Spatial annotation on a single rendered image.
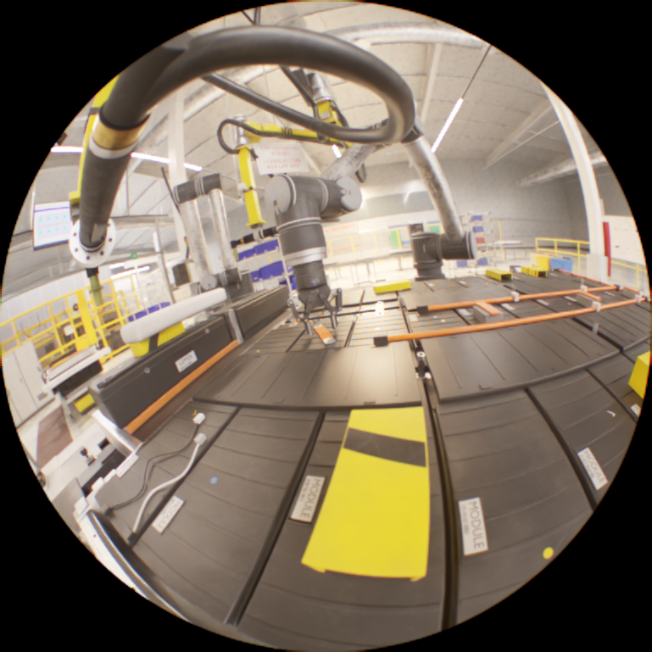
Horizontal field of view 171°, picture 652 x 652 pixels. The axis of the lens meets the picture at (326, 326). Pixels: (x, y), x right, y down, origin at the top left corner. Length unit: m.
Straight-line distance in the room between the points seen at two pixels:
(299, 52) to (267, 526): 0.33
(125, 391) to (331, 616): 0.46
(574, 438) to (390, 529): 0.22
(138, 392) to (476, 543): 0.55
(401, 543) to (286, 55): 0.27
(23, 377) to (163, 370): 8.64
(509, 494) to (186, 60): 0.36
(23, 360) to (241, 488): 8.86
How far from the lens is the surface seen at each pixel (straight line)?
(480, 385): 0.32
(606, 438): 0.33
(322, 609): 0.20
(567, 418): 0.32
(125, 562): 0.34
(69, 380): 4.80
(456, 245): 1.53
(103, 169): 0.21
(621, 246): 8.43
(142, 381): 0.52
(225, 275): 1.67
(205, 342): 0.62
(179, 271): 3.14
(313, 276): 0.50
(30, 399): 9.06
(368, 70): 0.18
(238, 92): 0.55
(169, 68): 0.15
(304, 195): 0.51
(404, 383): 0.32
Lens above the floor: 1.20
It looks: 18 degrees down
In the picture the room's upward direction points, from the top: 12 degrees counter-clockwise
